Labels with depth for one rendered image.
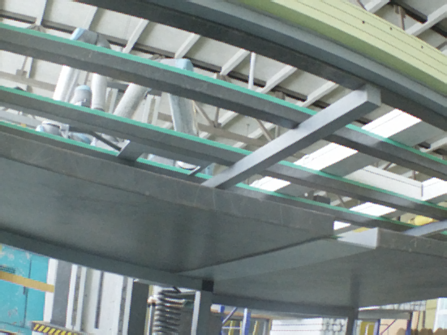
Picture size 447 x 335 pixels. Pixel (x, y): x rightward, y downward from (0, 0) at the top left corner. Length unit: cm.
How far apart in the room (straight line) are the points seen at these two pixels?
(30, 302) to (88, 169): 495
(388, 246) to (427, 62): 33
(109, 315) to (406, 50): 232
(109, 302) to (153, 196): 228
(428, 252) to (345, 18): 41
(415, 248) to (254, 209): 31
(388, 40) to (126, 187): 49
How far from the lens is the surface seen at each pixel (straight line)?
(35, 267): 556
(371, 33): 87
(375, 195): 150
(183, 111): 251
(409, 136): 118
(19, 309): 554
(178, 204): 65
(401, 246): 85
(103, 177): 62
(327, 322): 611
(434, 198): 163
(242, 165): 124
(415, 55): 93
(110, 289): 290
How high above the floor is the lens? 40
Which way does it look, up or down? 20 degrees up
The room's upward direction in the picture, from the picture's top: 7 degrees clockwise
